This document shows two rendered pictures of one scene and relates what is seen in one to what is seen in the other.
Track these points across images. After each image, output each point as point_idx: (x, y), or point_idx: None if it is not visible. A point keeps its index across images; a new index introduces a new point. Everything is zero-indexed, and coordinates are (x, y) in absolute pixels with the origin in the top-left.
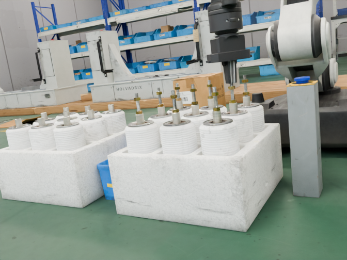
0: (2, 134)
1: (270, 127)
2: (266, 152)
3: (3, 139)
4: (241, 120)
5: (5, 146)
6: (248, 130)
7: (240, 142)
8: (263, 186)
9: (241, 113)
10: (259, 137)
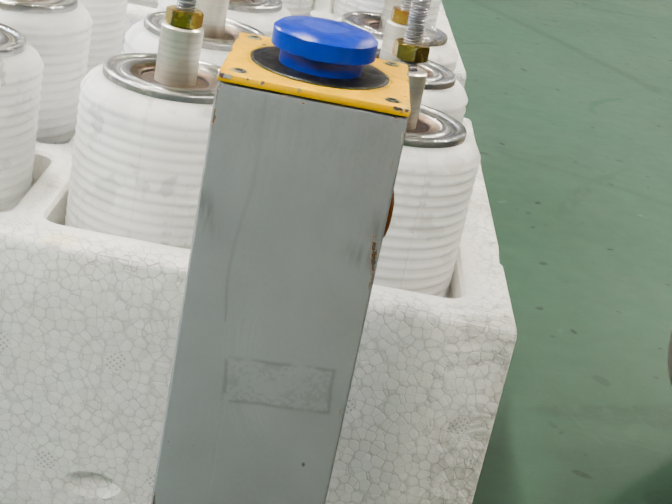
0: (659, 10)
1: (399, 296)
2: (161, 351)
3: (613, 16)
4: (94, 109)
5: (544, 27)
6: (109, 176)
7: (72, 208)
8: (39, 467)
9: (120, 80)
10: (137, 250)
